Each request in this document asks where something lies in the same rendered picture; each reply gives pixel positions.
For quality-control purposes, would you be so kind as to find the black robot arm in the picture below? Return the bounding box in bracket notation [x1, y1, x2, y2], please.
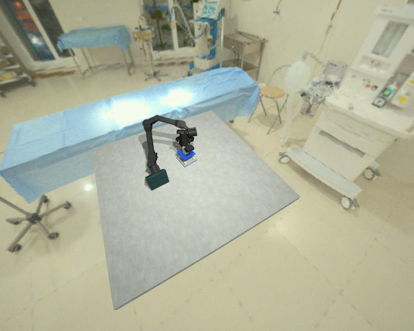
[143, 115, 197, 175]

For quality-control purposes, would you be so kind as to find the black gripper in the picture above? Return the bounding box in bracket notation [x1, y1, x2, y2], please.
[176, 136, 194, 153]

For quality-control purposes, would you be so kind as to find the blue plate with beige square handle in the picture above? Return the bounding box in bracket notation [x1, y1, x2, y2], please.
[177, 146, 195, 160]

